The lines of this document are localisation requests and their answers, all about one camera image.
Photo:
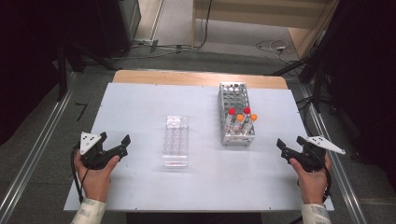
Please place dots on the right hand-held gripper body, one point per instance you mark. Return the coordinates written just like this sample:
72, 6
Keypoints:
311, 158

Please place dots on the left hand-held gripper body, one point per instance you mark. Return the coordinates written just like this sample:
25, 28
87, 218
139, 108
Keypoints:
90, 155

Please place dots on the clear acrylic test tube rack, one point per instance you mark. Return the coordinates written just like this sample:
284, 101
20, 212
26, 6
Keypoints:
176, 143

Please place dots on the metal test tube rack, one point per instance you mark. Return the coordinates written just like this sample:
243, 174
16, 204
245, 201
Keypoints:
234, 98

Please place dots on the person's right hand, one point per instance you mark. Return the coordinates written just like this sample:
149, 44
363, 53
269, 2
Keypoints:
313, 186

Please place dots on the person's left hand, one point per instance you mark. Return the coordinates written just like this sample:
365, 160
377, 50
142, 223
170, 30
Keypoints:
95, 183

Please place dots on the black tripod stand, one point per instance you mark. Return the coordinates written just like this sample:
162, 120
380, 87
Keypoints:
317, 84

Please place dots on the black metal stand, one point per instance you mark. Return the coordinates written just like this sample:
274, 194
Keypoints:
62, 74

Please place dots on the dark curtain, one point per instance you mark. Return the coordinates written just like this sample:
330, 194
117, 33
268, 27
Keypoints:
367, 77
28, 62

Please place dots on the dark cabinet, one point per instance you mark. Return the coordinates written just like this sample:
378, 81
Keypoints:
118, 25

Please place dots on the light wooden shelf unit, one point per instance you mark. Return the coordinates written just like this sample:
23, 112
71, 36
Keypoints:
264, 12

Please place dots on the metal floor rail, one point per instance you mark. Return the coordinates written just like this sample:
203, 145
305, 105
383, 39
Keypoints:
34, 152
339, 174

